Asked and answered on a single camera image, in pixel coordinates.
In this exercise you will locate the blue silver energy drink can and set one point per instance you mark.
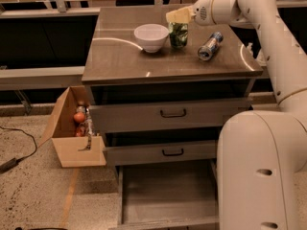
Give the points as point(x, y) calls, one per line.
point(210, 47)

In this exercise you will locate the top grey drawer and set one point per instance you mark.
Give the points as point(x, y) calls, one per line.
point(167, 115)

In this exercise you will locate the green soda can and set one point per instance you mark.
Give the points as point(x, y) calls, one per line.
point(178, 33)

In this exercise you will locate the bottom open grey drawer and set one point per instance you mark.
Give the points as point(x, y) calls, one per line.
point(168, 196)

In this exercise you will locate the orange fruit in box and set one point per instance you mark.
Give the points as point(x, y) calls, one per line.
point(79, 117)

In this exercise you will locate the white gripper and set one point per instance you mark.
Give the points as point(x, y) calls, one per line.
point(201, 11)

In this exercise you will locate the middle grey drawer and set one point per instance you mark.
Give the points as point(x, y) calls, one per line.
point(160, 153)

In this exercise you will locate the open cardboard box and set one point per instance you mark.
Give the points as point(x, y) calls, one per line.
point(72, 148)

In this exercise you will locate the grey metal drawer cabinet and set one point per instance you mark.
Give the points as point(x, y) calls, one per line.
point(119, 71)

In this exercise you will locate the grey metal rail frame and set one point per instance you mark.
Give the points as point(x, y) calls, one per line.
point(53, 77)

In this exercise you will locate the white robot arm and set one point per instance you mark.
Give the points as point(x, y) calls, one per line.
point(259, 152)

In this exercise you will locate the white ceramic bowl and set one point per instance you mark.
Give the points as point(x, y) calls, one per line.
point(151, 37)

